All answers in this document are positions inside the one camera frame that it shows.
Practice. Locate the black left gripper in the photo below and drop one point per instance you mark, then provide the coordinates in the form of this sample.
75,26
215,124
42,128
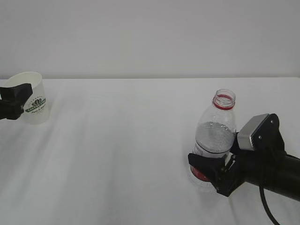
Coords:
13,99

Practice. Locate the clear water bottle red label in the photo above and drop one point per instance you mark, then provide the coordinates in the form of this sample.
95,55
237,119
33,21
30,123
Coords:
216,128

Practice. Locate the white paper cup green logo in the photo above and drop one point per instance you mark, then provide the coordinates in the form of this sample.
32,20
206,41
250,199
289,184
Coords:
36,109

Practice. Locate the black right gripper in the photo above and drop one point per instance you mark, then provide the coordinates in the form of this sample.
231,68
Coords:
246,166

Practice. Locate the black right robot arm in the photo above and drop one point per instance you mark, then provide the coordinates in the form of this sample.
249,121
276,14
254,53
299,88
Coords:
281,172

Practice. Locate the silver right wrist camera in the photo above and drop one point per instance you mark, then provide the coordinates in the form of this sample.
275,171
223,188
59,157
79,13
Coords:
246,134

